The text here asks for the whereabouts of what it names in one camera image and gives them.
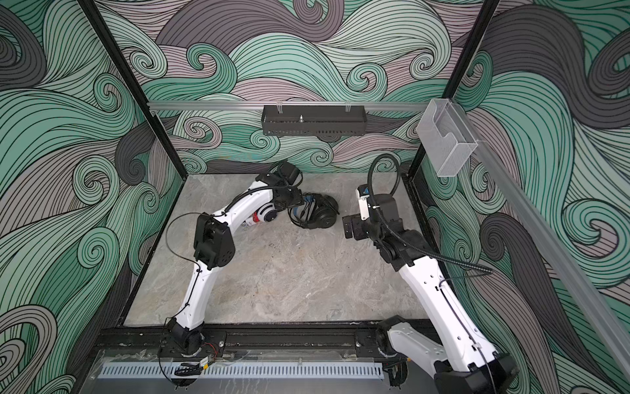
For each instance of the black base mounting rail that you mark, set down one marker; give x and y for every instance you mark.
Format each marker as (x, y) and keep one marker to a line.
(363, 339)

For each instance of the white slotted cable duct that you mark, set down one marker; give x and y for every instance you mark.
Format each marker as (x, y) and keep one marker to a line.
(248, 370)

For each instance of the black vertical frame post left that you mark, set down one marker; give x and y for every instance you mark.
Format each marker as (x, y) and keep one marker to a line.
(106, 38)

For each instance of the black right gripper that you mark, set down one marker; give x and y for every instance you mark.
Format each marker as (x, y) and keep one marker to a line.
(361, 232)

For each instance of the black and blue headphones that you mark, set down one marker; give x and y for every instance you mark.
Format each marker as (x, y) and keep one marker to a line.
(318, 211)

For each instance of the black perforated wall tray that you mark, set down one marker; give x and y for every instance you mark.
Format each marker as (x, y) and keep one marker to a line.
(328, 123)

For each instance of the black vertical frame post right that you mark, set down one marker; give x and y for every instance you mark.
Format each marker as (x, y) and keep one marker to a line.
(471, 44)

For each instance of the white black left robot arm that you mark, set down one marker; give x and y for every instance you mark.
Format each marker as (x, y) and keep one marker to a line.
(214, 248)

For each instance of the black vertical frame post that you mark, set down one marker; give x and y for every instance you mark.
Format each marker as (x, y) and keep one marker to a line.
(106, 38)
(471, 44)

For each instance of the grey mesh wall holder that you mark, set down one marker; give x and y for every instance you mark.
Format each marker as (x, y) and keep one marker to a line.
(447, 136)

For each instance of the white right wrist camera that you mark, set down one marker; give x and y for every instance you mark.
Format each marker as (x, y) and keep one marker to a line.
(362, 194)

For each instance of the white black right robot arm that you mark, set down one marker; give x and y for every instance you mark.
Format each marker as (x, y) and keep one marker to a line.
(462, 359)

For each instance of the white and black headphones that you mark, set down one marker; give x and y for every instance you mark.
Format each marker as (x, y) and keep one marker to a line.
(265, 214)

